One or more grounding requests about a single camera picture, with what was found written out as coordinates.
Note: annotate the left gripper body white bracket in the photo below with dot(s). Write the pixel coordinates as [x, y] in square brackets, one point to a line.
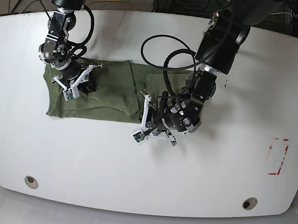
[153, 118]

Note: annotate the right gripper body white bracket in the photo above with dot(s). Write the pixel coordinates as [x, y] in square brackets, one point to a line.
[81, 78]

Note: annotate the olive green t-shirt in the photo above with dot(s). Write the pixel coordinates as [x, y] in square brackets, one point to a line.
[118, 93]

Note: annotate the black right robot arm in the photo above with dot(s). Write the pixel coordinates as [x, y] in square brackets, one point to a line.
[66, 56]

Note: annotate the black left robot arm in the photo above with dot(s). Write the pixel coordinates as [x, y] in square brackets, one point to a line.
[228, 28]

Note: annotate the red tape rectangle marking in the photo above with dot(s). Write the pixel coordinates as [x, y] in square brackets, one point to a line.
[276, 155]

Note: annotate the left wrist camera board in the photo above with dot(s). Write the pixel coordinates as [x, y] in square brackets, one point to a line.
[139, 137]

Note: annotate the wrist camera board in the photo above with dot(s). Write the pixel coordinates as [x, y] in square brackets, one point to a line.
[139, 137]
[71, 93]

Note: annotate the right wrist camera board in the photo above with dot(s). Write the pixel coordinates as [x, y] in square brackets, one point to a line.
[71, 93]

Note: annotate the left table cable grommet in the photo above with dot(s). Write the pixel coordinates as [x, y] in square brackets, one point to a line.
[31, 182]

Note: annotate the table cable grommet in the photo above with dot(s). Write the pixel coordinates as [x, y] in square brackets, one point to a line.
[249, 203]
[31, 182]

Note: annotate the right table cable grommet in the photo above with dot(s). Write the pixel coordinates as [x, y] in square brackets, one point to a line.
[249, 203]

